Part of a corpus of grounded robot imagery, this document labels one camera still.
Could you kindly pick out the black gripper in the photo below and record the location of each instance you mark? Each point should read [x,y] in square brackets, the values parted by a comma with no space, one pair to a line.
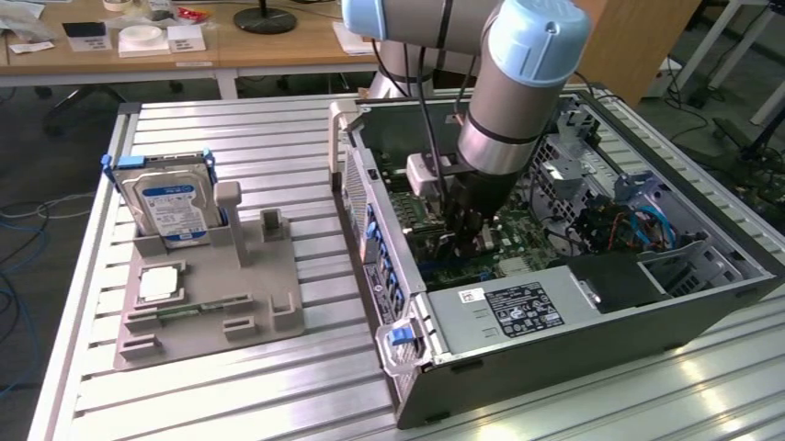
[490,193]

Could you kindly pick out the graphics card with metal bracket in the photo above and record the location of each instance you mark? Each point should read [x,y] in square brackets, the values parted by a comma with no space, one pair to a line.
[490,239]

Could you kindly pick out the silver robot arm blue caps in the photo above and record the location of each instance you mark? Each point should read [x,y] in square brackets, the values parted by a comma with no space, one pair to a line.
[521,92]

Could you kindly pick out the green motherboard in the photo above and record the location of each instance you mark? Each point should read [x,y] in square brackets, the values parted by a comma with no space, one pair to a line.
[521,243]

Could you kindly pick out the perforated metal disk bay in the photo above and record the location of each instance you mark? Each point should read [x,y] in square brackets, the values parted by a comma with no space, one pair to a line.
[564,170]

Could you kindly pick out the labelled RAM stick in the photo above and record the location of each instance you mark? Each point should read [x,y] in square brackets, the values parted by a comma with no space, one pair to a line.
[426,231]

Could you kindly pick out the silver chipset heatsink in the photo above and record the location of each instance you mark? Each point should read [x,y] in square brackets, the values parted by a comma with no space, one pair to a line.
[517,267]

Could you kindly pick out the black plastic shroud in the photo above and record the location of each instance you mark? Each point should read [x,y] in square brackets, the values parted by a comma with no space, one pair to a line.
[613,280]

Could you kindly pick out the grey power supply with label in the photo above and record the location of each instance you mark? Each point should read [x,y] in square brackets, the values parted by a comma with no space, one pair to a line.
[454,321]

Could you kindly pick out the blue case latch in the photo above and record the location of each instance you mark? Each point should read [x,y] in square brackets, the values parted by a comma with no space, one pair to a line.
[400,334]

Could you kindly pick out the open dark PC case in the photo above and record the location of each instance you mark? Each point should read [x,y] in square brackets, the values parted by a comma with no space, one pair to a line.
[552,367]

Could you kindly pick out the wooden cabinet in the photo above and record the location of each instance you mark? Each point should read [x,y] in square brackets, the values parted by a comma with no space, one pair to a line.
[632,46]

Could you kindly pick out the white paper stack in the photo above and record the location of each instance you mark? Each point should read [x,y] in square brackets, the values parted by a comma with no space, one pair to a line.
[353,41]

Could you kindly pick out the wooden desk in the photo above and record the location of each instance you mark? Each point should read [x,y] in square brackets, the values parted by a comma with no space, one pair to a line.
[275,46]

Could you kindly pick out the grey parts rack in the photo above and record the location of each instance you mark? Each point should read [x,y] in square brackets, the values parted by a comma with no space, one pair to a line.
[209,285]

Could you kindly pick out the hard disk in blue caddy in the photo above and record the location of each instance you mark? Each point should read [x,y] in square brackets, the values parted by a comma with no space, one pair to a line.
[171,206]

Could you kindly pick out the black round lamp base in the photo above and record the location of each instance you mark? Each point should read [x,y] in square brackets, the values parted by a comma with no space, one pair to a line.
[263,20]

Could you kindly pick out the green RAM stick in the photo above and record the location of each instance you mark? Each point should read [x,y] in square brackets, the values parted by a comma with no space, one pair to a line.
[181,311]

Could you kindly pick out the silver CPU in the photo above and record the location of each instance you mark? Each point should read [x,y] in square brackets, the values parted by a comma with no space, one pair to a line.
[158,285]

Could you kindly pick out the plain white box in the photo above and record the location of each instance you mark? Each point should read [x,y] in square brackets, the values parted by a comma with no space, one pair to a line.
[186,40]

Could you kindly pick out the red packet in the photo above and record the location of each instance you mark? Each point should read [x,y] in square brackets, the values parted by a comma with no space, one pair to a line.
[190,14]

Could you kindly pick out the white round dish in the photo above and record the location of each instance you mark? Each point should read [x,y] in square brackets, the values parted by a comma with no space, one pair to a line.
[142,39]

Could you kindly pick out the black office chair base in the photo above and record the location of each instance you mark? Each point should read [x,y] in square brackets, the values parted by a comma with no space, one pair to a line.
[74,98]

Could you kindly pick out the tape roll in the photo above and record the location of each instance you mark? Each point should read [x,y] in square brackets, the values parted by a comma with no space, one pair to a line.
[114,4]

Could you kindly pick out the white box with black lid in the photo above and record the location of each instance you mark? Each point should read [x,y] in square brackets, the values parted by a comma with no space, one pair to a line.
[86,37]

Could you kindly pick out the white paper card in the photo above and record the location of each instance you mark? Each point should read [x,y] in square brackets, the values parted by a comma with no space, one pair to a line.
[31,47]

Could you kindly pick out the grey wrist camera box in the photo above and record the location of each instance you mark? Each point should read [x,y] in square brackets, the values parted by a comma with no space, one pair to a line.
[424,177]

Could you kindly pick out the grey drive bracket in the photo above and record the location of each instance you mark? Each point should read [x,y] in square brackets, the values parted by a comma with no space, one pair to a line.
[705,262]

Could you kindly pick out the white desk frame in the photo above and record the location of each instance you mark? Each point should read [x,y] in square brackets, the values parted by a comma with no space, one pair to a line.
[733,41]

